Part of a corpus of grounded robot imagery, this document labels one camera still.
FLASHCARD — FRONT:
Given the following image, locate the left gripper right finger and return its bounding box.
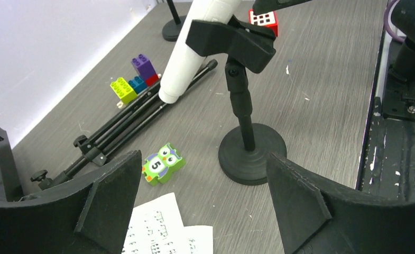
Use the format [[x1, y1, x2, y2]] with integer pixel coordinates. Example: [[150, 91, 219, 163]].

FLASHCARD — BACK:
[[266, 153, 415, 253]]

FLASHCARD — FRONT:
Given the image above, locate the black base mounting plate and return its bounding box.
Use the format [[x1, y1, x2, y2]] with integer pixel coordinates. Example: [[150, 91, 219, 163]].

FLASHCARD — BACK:
[[356, 41, 415, 202]]

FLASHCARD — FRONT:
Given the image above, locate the black round microphone stand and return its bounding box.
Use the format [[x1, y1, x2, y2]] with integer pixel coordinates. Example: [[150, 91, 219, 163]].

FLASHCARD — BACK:
[[162, 0, 187, 42]]

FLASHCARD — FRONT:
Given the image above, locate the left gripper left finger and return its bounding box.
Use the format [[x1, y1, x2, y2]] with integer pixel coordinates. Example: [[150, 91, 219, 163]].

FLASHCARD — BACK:
[[0, 150, 142, 253]]

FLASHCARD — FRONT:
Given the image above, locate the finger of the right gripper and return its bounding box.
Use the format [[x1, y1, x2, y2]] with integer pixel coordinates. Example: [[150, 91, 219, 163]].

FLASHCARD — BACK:
[[252, 0, 311, 15]]

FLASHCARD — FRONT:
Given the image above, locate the red white cube block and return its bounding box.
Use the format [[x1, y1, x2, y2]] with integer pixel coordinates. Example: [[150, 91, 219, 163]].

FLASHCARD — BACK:
[[248, 9, 279, 37]]

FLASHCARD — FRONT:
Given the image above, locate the colourful toy brick car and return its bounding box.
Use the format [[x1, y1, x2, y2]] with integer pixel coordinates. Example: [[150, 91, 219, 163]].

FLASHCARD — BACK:
[[110, 54, 161, 108]]

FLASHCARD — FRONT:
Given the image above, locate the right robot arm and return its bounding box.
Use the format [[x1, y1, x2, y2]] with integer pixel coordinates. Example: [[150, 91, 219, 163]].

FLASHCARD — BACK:
[[253, 0, 415, 46]]

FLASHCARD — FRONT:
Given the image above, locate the sheet music page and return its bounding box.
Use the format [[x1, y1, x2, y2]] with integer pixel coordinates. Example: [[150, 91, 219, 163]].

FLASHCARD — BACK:
[[121, 193, 190, 254], [184, 225, 214, 254]]

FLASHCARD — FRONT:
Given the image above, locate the green owl number block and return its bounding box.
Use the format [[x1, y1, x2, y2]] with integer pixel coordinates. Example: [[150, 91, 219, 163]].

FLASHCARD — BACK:
[[142, 143, 186, 186]]

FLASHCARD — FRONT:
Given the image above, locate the black music stand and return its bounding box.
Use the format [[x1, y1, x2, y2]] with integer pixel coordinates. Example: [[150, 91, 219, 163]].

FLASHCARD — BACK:
[[0, 59, 219, 204]]

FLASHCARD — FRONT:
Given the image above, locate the white toy microphone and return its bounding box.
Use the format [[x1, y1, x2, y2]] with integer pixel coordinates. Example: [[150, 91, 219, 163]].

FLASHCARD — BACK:
[[159, 0, 241, 104]]

